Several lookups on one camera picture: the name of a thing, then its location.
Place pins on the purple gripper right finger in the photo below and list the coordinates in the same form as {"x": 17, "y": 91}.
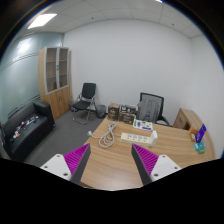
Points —
{"x": 152, "y": 167}

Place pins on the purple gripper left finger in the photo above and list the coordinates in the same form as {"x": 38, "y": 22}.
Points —
{"x": 69, "y": 166}

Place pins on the white charger plug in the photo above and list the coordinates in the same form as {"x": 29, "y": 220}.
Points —
{"x": 153, "y": 138}

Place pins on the wooden desk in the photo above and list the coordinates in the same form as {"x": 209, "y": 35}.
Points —
{"x": 114, "y": 168}

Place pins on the white power strip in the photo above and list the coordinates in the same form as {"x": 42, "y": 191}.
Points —
{"x": 136, "y": 139}

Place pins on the white green flat box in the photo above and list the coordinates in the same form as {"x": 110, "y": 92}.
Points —
{"x": 143, "y": 125}

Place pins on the small green teal item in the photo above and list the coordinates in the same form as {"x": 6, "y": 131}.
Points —
{"x": 199, "y": 147}

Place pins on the black folding chair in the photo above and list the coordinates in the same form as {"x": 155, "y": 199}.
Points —
{"x": 86, "y": 98}

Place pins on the black leather sofa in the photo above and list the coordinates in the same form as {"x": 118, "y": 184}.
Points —
{"x": 25, "y": 129}

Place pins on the black office chair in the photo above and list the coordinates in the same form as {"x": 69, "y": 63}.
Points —
{"x": 150, "y": 108}

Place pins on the dark printed carton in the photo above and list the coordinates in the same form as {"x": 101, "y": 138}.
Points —
{"x": 127, "y": 114}

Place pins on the dark waste bin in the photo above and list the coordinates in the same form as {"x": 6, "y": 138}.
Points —
{"x": 101, "y": 111}

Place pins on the brown cardboard box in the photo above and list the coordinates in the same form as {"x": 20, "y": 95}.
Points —
{"x": 113, "y": 111}

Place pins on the wooden glass-door cabinet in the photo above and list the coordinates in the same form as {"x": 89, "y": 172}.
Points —
{"x": 54, "y": 79}

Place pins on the ceiling light panel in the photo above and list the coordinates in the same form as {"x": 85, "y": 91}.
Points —
{"x": 41, "y": 20}

